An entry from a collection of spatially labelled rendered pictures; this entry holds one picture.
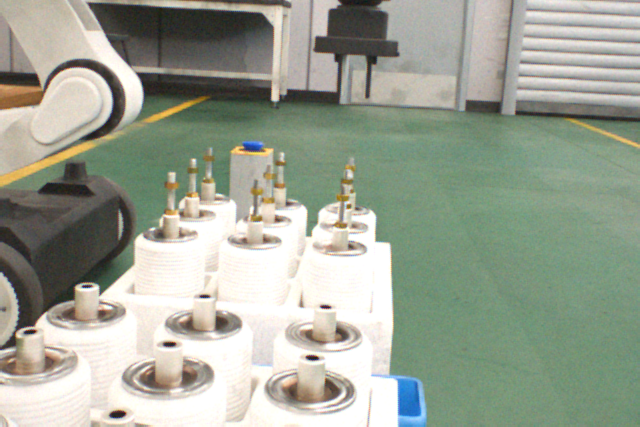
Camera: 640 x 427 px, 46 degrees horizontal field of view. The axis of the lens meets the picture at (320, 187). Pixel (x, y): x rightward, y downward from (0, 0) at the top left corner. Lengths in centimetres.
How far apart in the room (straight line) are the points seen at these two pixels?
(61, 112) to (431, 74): 499
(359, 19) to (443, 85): 510
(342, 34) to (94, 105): 47
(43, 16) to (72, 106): 17
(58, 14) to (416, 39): 492
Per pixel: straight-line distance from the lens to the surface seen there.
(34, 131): 139
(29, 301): 125
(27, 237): 131
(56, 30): 141
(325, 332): 74
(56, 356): 71
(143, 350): 106
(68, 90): 136
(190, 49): 628
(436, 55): 617
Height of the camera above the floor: 54
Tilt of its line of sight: 11 degrees down
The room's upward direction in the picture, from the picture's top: 3 degrees clockwise
